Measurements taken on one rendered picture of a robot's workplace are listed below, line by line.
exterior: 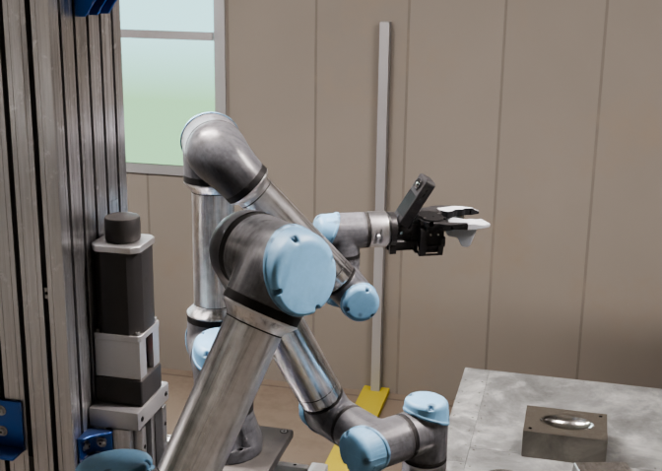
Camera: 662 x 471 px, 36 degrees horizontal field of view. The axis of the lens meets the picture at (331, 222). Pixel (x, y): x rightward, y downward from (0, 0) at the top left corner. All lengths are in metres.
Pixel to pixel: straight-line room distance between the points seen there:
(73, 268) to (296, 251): 0.45
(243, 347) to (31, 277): 0.42
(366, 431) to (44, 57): 0.76
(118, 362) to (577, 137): 2.97
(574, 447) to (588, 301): 2.04
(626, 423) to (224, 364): 1.63
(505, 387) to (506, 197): 1.63
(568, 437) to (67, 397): 1.31
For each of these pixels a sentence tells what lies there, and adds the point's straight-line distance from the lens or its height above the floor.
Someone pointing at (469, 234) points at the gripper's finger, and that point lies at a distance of 2.17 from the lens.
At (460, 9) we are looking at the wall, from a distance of 4.39.
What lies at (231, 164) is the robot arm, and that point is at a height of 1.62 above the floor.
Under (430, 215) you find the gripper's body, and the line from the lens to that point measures 2.16.
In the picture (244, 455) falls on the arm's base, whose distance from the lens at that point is 2.05.
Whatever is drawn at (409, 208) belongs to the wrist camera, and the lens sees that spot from 2.13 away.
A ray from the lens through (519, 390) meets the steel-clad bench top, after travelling 2.99.
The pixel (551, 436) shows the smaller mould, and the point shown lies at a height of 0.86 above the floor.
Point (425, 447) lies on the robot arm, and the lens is 1.73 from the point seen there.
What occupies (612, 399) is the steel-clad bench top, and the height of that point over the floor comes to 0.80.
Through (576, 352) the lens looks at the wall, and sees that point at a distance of 4.68.
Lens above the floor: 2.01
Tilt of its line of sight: 15 degrees down
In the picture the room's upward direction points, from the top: 1 degrees clockwise
